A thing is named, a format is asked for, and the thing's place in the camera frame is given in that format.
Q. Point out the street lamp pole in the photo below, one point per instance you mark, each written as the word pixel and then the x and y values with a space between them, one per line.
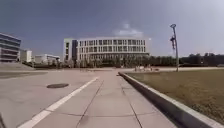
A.
pixel 174 43

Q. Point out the large white building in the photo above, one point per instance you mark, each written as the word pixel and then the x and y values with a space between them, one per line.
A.
pixel 110 47

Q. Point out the white painted line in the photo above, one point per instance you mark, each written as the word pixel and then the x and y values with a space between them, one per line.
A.
pixel 56 104

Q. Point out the low white buildings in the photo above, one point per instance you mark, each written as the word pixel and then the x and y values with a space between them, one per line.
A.
pixel 36 57

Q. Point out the row of trees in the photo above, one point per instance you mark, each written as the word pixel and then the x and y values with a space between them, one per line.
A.
pixel 140 61

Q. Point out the grey stone kerb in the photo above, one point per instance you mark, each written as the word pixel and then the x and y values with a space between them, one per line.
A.
pixel 160 99

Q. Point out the dark manhole cover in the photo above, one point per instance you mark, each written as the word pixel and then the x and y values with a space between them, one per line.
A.
pixel 57 85

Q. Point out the dry grass lawn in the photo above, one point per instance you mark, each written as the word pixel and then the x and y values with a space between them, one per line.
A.
pixel 193 86

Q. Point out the grey concrete slab pavement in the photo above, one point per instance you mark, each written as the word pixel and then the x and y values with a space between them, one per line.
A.
pixel 110 100

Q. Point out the grey glass building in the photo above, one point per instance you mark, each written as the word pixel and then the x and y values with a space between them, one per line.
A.
pixel 9 47

